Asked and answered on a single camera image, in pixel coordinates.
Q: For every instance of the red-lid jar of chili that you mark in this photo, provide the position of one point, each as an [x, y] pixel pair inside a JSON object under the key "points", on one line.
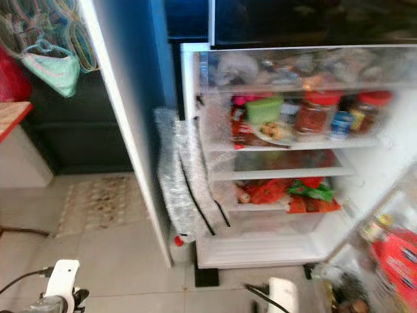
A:
{"points": [[316, 116]]}

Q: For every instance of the clear bubble wrap roll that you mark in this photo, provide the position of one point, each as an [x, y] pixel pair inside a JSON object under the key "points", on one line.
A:
{"points": [[179, 173]]}

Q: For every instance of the black cabinet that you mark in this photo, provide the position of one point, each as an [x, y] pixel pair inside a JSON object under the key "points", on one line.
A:
{"points": [[85, 140]]}

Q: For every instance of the white jug with red cap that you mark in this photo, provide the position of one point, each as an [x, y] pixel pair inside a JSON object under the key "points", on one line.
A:
{"points": [[179, 249]]}

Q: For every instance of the red snack packet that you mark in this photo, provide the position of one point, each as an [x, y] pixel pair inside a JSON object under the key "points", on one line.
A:
{"points": [[240, 130]]}

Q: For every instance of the white interior black door fridge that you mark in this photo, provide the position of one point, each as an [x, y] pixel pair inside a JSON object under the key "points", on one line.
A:
{"points": [[384, 169]]}

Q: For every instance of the red printed carton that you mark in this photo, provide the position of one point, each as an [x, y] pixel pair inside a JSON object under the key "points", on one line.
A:
{"points": [[397, 264]]}

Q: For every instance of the yellow cap sauce bottle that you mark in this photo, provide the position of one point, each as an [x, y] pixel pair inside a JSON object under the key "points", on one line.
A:
{"points": [[376, 228]]}

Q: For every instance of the clear chiller compartment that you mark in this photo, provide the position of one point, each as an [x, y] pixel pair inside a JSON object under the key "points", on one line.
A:
{"points": [[306, 68]]}

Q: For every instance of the clear crisper drawer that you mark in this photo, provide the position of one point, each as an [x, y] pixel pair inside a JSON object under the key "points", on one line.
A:
{"points": [[283, 223]]}

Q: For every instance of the orange-red flat packet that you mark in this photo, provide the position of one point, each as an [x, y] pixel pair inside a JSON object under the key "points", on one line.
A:
{"points": [[314, 206]]}

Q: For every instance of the open fridge door with racks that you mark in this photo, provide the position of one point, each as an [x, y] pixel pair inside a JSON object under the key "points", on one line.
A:
{"points": [[397, 195]]}

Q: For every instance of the red-lid jar with yellow label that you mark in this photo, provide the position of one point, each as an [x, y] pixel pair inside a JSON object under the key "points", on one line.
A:
{"points": [[373, 112]]}

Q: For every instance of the green snack packet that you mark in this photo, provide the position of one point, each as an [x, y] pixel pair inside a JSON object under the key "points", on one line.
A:
{"points": [[311, 190]]}

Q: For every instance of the green cloth with pink trim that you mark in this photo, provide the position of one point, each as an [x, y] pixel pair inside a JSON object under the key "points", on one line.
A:
{"points": [[53, 70]]}

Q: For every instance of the black fridge foot block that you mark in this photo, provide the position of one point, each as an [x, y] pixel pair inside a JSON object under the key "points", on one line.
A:
{"points": [[206, 276], [309, 270]]}

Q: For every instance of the white-edged glass fridge shelf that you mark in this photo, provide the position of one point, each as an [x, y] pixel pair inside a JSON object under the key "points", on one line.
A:
{"points": [[283, 174], [257, 208], [332, 145]]}

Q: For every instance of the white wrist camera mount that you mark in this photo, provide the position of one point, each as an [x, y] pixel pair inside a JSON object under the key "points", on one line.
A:
{"points": [[283, 295], [62, 279]]}

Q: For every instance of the blue drink can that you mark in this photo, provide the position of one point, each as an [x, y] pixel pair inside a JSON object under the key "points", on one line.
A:
{"points": [[341, 125]]}

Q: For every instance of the marble pattern folding table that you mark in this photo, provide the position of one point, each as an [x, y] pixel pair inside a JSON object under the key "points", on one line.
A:
{"points": [[12, 117]]}

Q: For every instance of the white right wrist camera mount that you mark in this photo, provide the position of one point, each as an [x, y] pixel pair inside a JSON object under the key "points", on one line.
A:
{"points": [[283, 295]]}

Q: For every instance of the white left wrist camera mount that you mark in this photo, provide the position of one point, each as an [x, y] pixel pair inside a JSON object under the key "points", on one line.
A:
{"points": [[62, 279]]}

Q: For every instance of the red hanging plastic bag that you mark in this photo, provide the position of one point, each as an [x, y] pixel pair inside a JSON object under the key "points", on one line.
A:
{"points": [[13, 75]]}

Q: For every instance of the pink food packet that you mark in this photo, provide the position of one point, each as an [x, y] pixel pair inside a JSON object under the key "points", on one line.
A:
{"points": [[242, 100]]}

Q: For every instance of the white plate of food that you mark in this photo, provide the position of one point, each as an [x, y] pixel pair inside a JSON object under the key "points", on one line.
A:
{"points": [[272, 133]]}

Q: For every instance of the beige patterned floor rug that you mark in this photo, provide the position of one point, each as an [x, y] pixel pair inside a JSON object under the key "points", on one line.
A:
{"points": [[104, 205]]}

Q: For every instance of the green plastic food box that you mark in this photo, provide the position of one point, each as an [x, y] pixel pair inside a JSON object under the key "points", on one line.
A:
{"points": [[264, 109]]}

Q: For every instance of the crumpled red food bag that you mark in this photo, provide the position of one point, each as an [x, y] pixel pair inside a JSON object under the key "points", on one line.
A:
{"points": [[268, 192]]}

